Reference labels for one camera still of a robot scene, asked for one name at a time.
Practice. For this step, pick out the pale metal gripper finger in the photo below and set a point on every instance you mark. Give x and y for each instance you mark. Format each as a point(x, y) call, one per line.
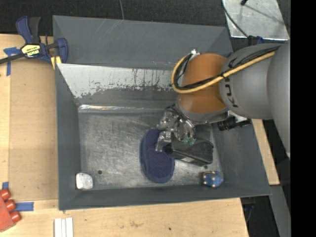
point(166, 121)
point(163, 141)

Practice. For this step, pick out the black flat block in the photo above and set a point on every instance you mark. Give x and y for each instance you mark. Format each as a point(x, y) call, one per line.
point(195, 153)

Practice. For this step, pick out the dark blue oval cloth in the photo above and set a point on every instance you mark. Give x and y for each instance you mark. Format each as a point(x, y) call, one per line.
point(155, 167)

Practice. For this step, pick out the grey metal bin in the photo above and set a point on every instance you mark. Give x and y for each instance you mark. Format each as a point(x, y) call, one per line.
point(111, 144)

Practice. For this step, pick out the blue dotted ball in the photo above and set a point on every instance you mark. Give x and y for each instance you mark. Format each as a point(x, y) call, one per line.
point(212, 178)

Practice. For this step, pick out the white crumpled lump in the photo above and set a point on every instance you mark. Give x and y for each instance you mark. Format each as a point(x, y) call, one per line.
point(84, 181)

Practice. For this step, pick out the black cylinder on white bracket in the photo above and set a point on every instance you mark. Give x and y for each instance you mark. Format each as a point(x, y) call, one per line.
point(228, 124)

